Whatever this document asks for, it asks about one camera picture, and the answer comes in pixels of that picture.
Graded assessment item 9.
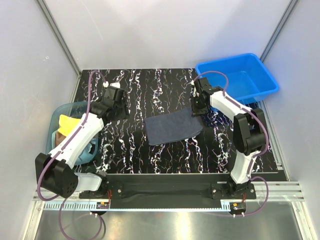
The yellow towel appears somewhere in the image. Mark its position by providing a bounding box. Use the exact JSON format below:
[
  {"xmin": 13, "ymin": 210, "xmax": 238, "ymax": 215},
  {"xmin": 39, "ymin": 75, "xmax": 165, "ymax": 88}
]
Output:
[{"xmin": 57, "ymin": 114, "xmax": 80, "ymax": 137}]

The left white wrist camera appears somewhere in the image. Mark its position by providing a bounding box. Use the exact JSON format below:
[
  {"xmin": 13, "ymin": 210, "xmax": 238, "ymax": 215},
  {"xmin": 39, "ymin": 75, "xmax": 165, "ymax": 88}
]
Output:
[{"xmin": 102, "ymin": 81, "xmax": 121, "ymax": 89}]

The aluminium rail with cable duct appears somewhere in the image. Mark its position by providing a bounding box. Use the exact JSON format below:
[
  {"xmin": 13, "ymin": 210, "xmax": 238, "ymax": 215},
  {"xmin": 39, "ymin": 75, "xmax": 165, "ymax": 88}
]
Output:
[{"xmin": 34, "ymin": 181, "xmax": 304, "ymax": 213}]

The clear teal plastic bin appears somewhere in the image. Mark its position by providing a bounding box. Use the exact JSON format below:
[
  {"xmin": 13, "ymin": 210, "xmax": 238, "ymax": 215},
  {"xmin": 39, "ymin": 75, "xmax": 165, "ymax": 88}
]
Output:
[{"xmin": 44, "ymin": 101, "xmax": 100, "ymax": 166}]

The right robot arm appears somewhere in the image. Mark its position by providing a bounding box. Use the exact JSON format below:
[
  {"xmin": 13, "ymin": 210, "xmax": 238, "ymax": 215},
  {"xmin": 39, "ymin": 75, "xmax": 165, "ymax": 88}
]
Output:
[{"xmin": 191, "ymin": 77, "xmax": 269, "ymax": 199}]

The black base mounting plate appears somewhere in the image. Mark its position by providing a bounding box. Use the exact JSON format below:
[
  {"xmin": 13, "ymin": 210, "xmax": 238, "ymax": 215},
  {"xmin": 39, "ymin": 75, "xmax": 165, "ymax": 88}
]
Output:
[{"xmin": 79, "ymin": 173, "xmax": 254, "ymax": 200}]

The blue plastic bin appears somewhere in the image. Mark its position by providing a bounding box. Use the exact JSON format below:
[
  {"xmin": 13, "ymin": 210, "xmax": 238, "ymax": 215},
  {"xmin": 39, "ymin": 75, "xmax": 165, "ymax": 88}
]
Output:
[{"xmin": 195, "ymin": 53, "xmax": 279, "ymax": 105}]

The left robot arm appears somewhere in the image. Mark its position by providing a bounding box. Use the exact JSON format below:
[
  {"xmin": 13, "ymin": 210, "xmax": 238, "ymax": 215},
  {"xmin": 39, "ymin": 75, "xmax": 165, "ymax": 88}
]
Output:
[{"xmin": 35, "ymin": 83, "xmax": 129, "ymax": 199}]

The dark grey-blue towel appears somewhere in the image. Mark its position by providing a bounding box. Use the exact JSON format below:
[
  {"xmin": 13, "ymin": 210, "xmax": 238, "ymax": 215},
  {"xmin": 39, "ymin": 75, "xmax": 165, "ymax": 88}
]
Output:
[{"xmin": 144, "ymin": 106, "xmax": 203, "ymax": 146}]

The brown towel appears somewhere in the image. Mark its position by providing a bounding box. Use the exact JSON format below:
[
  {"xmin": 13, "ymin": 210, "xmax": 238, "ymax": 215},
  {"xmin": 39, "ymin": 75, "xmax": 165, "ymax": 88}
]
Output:
[{"xmin": 54, "ymin": 131, "xmax": 66, "ymax": 147}]

